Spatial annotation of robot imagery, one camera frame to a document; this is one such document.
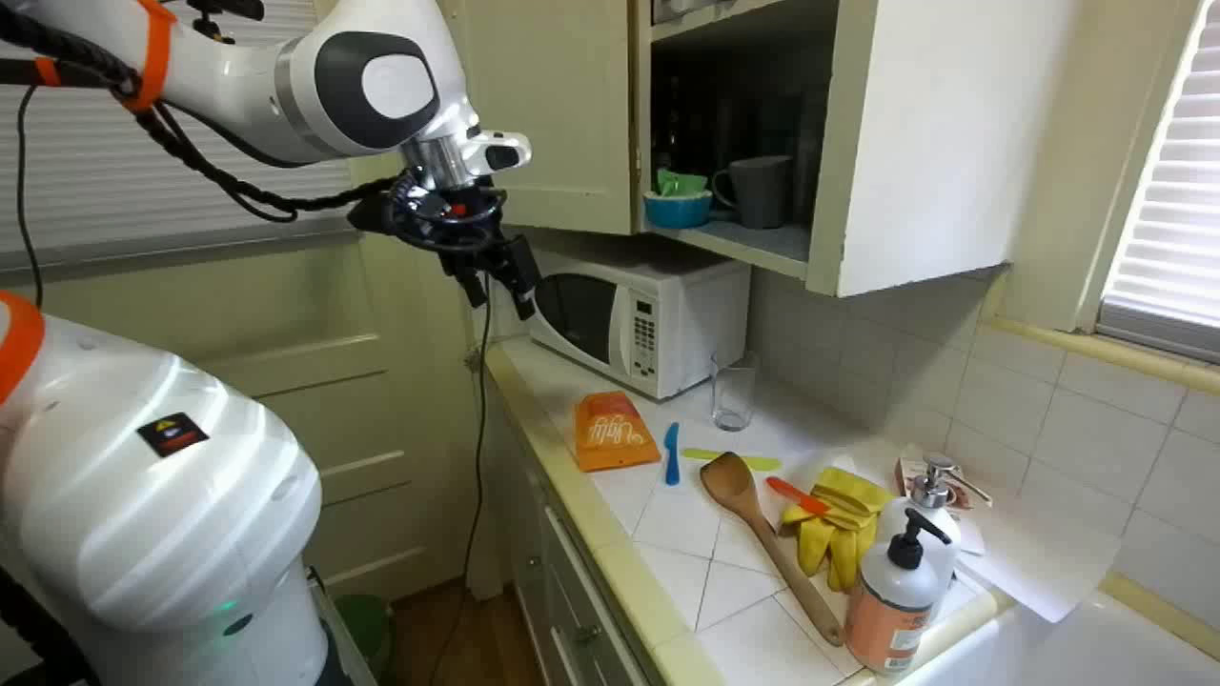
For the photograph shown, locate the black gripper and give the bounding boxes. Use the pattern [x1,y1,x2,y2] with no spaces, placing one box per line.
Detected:
[349,168,544,325]

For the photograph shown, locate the clear drinking glass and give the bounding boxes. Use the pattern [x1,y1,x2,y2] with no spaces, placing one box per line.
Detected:
[707,358,764,436]

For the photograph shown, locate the yellow-green plastic spoon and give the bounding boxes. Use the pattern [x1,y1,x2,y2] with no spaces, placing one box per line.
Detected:
[680,443,786,482]

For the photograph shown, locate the wooden spoon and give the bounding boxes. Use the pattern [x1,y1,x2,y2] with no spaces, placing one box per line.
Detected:
[698,449,851,647]

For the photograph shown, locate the white microwave oven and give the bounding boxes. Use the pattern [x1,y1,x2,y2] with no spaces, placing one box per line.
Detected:
[523,246,755,406]

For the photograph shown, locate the white panelled door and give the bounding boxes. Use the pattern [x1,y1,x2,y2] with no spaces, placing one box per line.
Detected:
[189,232,499,607]

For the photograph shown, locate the teal bowl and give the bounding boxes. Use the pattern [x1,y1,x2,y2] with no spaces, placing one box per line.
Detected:
[642,189,718,232]

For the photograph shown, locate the green plastic item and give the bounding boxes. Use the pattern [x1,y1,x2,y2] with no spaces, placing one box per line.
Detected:
[651,163,713,201]

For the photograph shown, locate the grey mug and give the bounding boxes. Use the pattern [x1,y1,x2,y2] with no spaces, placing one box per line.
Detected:
[711,154,799,232]

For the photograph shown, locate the cream base cabinet drawers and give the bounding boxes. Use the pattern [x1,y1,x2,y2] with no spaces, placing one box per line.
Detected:
[488,378,664,686]

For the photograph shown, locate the green bin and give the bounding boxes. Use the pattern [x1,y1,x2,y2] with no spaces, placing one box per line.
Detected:
[331,593,399,681]

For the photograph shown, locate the white window blind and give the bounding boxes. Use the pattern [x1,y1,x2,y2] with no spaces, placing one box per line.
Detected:
[1097,0,1220,365]
[0,72,373,279]

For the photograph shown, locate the yellow rubber gloves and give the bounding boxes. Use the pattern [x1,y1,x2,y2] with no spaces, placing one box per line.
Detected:
[774,464,891,595]

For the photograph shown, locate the chrome sink faucet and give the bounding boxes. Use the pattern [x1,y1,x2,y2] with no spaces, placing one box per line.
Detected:
[891,453,999,514]

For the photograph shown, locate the soap pump bottle orange label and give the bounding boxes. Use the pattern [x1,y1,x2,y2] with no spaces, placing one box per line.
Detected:
[843,506,957,679]

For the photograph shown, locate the white sink basin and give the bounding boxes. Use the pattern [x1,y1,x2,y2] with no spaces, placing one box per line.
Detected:
[889,587,1220,686]

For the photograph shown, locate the thin black cable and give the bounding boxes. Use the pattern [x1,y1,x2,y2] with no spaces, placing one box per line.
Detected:
[422,299,504,686]

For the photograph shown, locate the black braided cable bundle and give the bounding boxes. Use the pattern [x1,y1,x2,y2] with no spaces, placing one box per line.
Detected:
[0,9,399,229]

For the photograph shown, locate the cream wall cabinet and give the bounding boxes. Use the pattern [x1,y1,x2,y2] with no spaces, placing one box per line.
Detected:
[435,0,1084,300]

